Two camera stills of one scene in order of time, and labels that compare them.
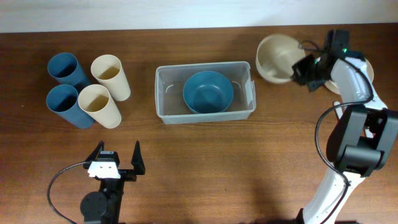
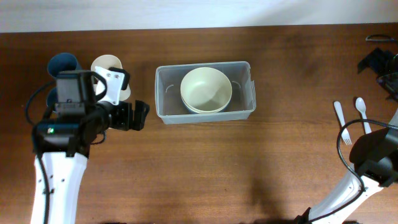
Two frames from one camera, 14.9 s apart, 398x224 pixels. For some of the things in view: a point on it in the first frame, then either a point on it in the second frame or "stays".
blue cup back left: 64,68 stays
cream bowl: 331,87 → 205,90
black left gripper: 136,161 → 124,122
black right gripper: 298,76 → 375,61
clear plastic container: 204,93 stays
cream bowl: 276,55 → 206,102
